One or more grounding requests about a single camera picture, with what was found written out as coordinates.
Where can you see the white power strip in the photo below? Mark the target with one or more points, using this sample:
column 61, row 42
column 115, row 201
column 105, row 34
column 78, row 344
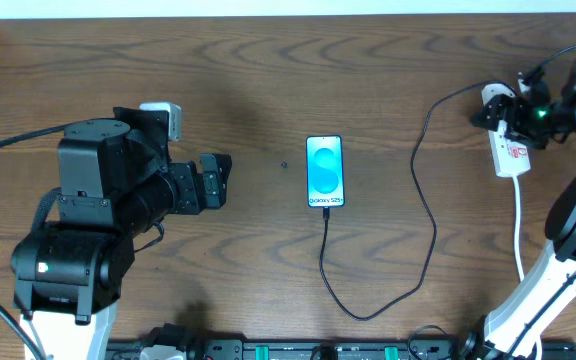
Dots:
column 510, row 158

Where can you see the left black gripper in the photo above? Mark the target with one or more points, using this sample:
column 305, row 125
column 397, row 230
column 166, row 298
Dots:
column 186, row 186

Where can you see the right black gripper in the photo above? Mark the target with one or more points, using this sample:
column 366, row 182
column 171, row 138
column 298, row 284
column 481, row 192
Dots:
column 510, row 116

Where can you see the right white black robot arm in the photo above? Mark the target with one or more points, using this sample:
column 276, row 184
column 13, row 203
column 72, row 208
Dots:
column 513, row 330

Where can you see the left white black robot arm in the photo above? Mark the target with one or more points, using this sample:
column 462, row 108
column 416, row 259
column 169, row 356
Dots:
column 117, row 181

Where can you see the blue Galaxy smartphone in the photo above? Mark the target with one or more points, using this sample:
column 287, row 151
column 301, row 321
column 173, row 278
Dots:
column 325, row 171

